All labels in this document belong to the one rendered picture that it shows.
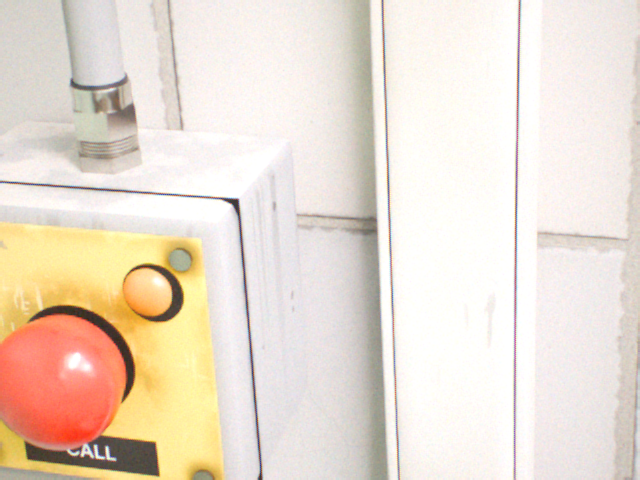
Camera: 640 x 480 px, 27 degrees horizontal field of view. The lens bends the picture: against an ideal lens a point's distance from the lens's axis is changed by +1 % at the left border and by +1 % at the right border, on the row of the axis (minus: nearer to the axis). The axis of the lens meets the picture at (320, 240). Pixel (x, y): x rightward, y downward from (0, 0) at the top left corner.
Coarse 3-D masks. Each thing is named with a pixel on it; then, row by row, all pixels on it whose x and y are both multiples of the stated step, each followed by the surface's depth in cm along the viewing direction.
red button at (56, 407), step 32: (64, 320) 39; (0, 352) 39; (32, 352) 38; (64, 352) 38; (96, 352) 39; (0, 384) 39; (32, 384) 38; (64, 384) 38; (96, 384) 38; (0, 416) 40; (32, 416) 39; (64, 416) 39; (96, 416) 39; (64, 448) 40
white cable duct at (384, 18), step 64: (384, 0) 39; (448, 0) 38; (512, 0) 38; (384, 64) 40; (448, 64) 39; (512, 64) 39; (384, 128) 41; (448, 128) 40; (512, 128) 39; (384, 192) 42; (448, 192) 41; (512, 192) 40; (384, 256) 43; (448, 256) 42; (512, 256) 41; (384, 320) 44; (448, 320) 43; (512, 320) 42; (384, 384) 45; (448, 384) 44; (512, 384) 43; (448, 448) 45; (512, 448) 44
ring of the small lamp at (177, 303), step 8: (144, 264) 39; (152, 264) 39; (128, 272) 39; (160, 272) 38; (168, 272) 38; (168, 280) 38; (176, 280) 38; (176, 288) 39; (176, 296) 39; (128, 304) 39; (176, 304) 39; (136, 312) 39; (168, 312) 39; (176, 312) 39; (152, 320) 39; (160, 320) 39; (168, 320) 39
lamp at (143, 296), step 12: (132, 276) 38; (144, 276) 38; (156, 276) 38; (132, 288) 38; (144, 288) 38; (156, 288) 38; (168, 288) 38; (132, 300) 38; (144, 300) 38; (156, 300) 38; (168, 300) 38; (144, 312) 39; (156, 312) 38
